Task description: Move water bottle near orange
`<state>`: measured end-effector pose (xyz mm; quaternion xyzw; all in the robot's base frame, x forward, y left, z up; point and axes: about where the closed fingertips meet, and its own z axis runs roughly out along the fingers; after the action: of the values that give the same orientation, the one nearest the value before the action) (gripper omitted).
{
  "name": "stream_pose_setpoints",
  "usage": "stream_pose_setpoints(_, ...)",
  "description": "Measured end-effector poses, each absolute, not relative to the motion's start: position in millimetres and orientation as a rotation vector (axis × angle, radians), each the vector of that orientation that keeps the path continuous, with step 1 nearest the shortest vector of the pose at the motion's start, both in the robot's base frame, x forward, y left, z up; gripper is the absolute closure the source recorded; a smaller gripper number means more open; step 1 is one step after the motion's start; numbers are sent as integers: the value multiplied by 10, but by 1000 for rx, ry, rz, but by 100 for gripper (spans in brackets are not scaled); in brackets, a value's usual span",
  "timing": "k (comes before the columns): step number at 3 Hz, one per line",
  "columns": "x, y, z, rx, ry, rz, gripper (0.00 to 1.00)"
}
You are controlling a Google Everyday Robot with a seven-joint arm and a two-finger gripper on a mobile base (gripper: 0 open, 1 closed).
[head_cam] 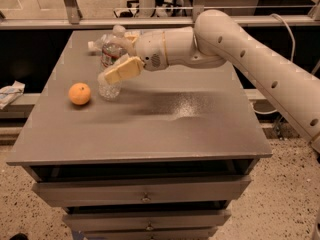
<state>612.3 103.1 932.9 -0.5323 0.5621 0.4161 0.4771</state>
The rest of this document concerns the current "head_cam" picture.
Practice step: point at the orange fruit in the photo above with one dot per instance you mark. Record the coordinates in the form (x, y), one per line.
(79, 94)

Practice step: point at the white packet on ledge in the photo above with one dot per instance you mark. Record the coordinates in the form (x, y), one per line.
(9, 94)

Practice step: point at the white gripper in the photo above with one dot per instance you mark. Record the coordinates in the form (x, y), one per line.
(149, 49)

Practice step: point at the bottom grey drawer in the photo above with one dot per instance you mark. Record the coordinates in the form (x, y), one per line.
(162, 234)

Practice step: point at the clear water bottle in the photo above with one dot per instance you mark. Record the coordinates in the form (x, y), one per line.
(111, 52)

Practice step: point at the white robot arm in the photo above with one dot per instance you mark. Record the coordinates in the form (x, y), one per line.
(214, 39)

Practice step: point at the grey drawer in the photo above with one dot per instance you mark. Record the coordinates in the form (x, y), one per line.
(147, 220)
(162, 234)
(142, 191)

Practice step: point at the top grey drawer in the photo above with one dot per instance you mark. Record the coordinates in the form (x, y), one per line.
(142, 191)

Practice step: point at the lying white labelled bottle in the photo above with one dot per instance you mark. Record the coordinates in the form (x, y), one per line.
(96, 46)

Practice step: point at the metal railing frame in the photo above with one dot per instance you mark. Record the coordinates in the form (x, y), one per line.
(102, 14)

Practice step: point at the grey drawer cabinet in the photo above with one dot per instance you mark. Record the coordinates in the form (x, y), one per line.
(174, 123)

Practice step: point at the middle grey drawer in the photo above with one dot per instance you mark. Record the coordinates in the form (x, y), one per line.
(147, 220)

